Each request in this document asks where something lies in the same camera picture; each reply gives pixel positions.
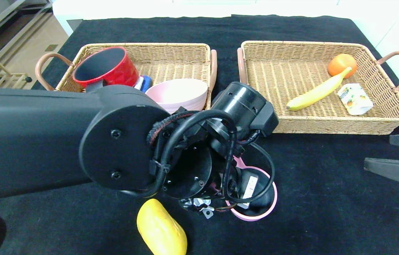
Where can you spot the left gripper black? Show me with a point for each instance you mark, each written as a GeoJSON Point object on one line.
{"type": "Point", "coordinates": [250, 189]}

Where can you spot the pink saucepan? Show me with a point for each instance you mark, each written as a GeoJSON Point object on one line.
{"type": "Point", "coordinates": [256, 216]}

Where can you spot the clear plastic thermometer case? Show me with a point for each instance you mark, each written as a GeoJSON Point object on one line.
{"type": "Point", "coordinates": [207, 212]}

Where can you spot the small juice carton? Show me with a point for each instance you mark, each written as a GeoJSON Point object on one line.
{"type": "Point", "coordinates": [357, 102]}

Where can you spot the yellow mango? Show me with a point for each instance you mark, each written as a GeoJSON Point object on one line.
{"type": "Point", "coordinates": [160, 230]}

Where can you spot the pink bowl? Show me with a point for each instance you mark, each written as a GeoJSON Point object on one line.
{"type": "Point", "coordinates": [178, 92]}

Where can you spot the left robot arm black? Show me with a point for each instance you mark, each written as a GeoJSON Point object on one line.
{"type": "Point", "coordinates": [43, 141]}

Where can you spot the orange fruit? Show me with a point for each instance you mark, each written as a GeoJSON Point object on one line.
{"type": "Point", "coordinates": [341, 63]}

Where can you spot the yellow banana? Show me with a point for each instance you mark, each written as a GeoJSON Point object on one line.
{"type": "Point", "coordinates": [312, 95]}

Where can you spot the blue folded towel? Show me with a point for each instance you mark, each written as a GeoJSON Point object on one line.
{"type": "Point", "coordinates": [147, 84]}

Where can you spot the white marker pen pink cap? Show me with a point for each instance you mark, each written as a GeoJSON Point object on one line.
{"type": "Point", "coordinates": [138, 83]}

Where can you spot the black tablecloth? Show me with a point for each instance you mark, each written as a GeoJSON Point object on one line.
{"type": "Point", "coordinates": [149, 28]}

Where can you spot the wooden rack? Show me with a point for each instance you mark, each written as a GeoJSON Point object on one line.
{"type": "Point", "coordinates": [4, 79]}

